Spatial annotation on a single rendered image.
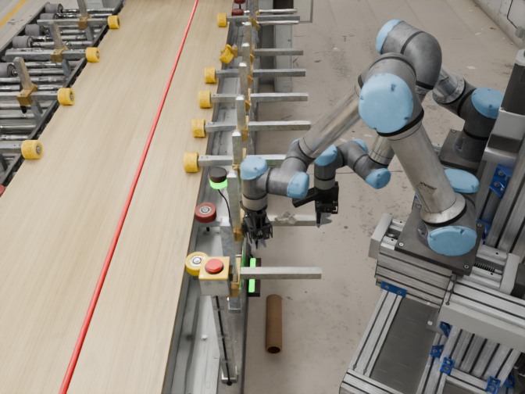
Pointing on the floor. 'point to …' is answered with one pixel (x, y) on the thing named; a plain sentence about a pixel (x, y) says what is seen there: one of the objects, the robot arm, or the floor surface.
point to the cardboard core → (273, 324)
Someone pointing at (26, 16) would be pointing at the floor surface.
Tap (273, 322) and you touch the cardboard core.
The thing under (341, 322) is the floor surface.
